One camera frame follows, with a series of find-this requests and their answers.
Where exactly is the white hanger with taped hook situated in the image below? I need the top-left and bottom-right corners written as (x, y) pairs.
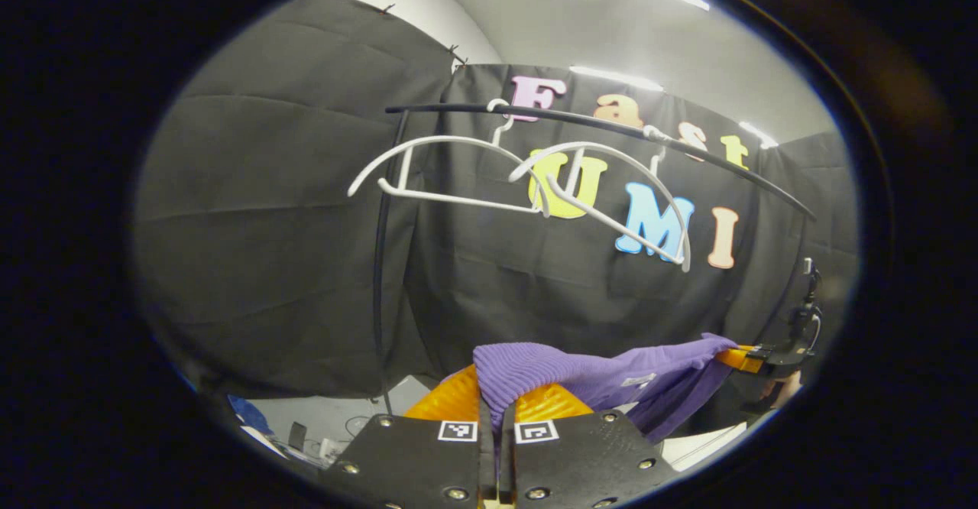
top-left (508, 125), bottom-right (692, 273)

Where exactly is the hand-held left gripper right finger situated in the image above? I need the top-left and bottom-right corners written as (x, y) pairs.
top-left (498, 383), bottom-right (681, 509)

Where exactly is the blue object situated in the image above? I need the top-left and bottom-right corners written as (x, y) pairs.
top-left (228, 394), bottom-right (272, 435)

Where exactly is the black backdrop cloth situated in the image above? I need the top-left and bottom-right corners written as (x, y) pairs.
top-left (131, 0), bottom-right (860, 418)

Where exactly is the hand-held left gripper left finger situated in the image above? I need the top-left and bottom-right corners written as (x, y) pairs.
top-left (321, 364), bottom-right (497, 509)

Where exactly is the white plastic hanger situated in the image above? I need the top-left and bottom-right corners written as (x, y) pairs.
top-left (348, 99), bottom-right (551, 218)

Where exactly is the black metal clothes rack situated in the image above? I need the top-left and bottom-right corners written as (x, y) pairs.
top-left (373, 102), bottom-right (817, 418)

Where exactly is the purple ribbed jacket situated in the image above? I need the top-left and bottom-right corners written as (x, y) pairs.
top-left (472, 333), bottom-right (738, 445)

